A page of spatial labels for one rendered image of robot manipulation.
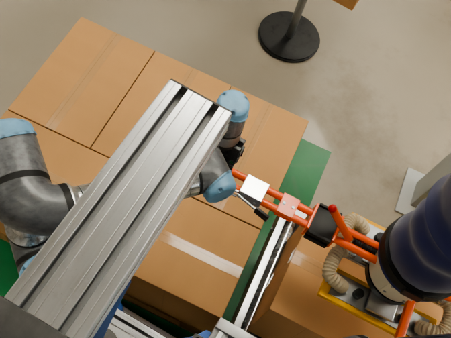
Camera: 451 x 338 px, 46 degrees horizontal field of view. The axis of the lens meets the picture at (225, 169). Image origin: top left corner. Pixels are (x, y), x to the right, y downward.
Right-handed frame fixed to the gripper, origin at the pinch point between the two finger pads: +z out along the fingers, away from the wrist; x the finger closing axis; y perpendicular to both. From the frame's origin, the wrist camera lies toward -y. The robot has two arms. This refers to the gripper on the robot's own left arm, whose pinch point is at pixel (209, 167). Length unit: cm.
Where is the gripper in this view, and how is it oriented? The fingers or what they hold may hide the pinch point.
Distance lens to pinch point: 149.6
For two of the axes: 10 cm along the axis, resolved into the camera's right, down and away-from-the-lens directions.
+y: 8.8, 4.7, -1.0
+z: -1.4, 4.5, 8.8
